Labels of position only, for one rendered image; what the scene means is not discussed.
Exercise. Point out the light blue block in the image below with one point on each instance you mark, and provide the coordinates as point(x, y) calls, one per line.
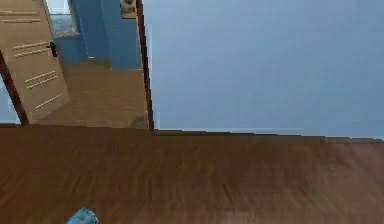
point(82, 216)

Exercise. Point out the tan panelled room door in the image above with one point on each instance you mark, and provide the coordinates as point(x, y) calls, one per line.
point(33, 66)

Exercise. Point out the window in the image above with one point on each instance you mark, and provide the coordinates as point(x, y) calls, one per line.
point(61, 18)

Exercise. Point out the framed wall picture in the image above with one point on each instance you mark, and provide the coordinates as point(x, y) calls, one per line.
point(128, 7)

